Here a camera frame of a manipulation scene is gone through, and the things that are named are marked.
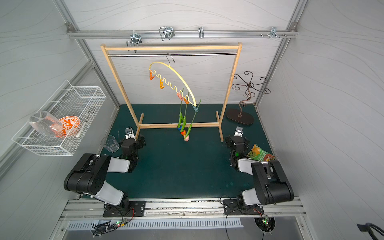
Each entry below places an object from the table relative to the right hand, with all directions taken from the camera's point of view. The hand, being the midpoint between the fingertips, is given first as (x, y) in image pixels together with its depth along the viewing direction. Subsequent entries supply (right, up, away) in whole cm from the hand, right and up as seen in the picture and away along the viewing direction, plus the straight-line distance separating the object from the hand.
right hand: (239, 136), depth 92 cm
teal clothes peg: (-27, +16, -16) cm, 35 cm away
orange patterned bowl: (-84, +8, -25) cm, 88 cm away
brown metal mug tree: (+3, +13, +22) cm, 25 cm away
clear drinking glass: (-83, -6, +4) cm, 83 cm away
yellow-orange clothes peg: (-47, +31, -5) cm, 57 cm away
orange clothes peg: (-32, +20, -12) cm, 40 cm away
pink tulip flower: (-33, 0, -3) cm, 33 cm away
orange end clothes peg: (-55, +37, 0) cm, 66 cm away
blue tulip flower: (-36, +11, +1) cm, 38 cm away
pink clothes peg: (-35, +23, -11) cm, 44 cm away
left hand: (-67, 0, +1) cm, 67 cm away
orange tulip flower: (-35, +2, +1) cm, 35 cm away
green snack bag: (+10, -10, -3) cm, 15 cm away
